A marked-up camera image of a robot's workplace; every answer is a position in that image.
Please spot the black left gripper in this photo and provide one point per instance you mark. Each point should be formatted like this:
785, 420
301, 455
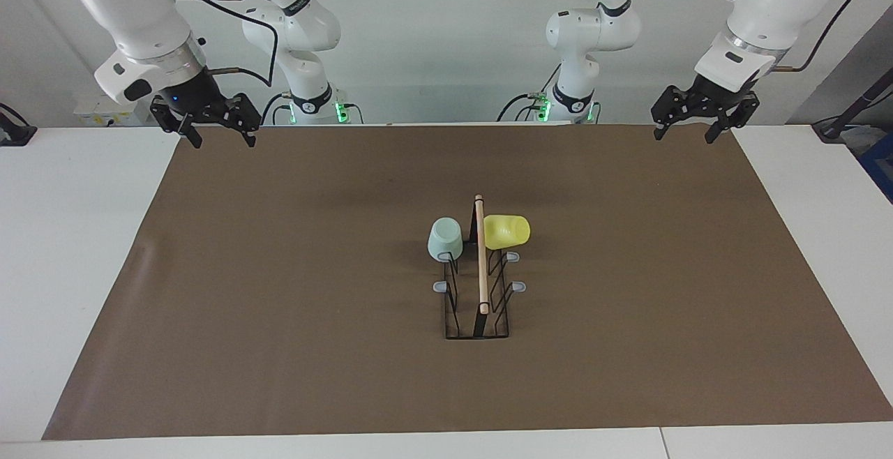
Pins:
722, 100

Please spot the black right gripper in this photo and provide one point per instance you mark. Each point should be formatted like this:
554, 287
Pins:
199, 96

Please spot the yellow plastic cup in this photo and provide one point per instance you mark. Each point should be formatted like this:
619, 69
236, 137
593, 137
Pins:
506, 232

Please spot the pale green plastic cup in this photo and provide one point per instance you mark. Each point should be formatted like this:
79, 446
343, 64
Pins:
445, 239

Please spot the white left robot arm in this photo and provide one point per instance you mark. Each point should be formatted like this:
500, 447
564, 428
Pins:
774, 5

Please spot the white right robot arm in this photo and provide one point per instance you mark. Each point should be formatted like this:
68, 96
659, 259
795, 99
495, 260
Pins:
132, 12

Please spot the white power strip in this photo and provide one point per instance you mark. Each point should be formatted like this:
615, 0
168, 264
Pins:
94, 117

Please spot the black angled stand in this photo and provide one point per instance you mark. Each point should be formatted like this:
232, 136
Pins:
834, 128

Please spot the blue box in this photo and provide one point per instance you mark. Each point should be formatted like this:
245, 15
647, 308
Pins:
880, 162

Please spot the small black table clamp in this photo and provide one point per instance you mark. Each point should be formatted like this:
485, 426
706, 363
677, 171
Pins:
14, 131

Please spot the brown table mat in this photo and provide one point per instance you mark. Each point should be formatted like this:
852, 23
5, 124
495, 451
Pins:
418, 389

